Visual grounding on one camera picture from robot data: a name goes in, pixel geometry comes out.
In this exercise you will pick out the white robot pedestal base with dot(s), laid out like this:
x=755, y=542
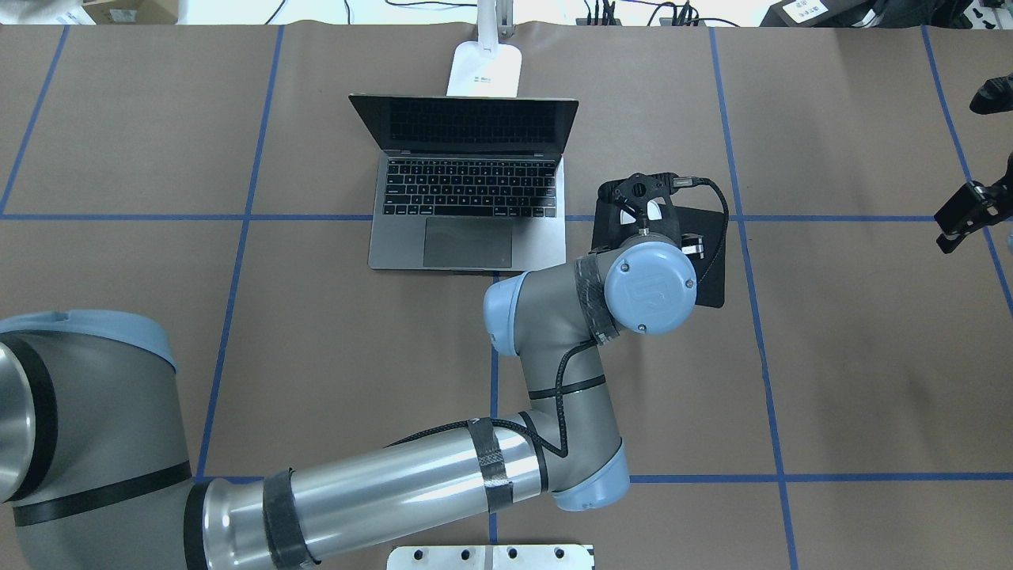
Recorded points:
x=516, y=556

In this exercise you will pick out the grey laptop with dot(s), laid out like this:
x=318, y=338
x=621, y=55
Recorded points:
x=468, y=184

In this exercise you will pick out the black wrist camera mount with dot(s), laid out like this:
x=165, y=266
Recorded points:
x=631, y=194

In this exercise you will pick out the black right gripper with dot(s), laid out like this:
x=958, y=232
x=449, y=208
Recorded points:
x=970, y=207

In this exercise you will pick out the cardboard box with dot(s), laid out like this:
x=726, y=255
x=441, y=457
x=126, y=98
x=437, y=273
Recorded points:
x=133, y=12

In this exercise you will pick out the white computer mouse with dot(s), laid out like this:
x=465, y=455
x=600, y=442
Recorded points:
x=653, y=211

